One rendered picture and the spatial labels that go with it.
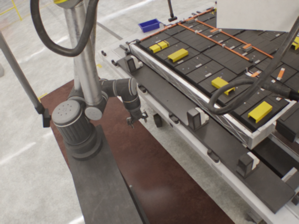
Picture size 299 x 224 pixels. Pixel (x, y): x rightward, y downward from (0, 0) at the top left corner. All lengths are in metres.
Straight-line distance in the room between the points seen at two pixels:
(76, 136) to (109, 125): 1.63
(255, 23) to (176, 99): 1.15
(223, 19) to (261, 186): 0.94
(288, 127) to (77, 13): 1.21
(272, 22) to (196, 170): 1.88
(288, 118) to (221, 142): 0.46
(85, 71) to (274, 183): 1.18
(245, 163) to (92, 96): 0.89
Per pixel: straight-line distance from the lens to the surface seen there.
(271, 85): 1.29
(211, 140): 1.67
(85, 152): 1.73
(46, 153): 3.35
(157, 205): 2.45
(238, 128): 1.60
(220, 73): 1.96
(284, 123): 1.50
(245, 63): 2.06
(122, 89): 1.57
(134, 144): 2.92
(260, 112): 1.63
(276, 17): 1.00
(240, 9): 0.95
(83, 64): 1.31
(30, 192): 3.13
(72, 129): 1.58
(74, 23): 1.20
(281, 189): 1.52
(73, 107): 1.59
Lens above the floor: 2.19
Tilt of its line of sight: 43 degrees down
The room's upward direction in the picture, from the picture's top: 17 degrees counter-clockwise
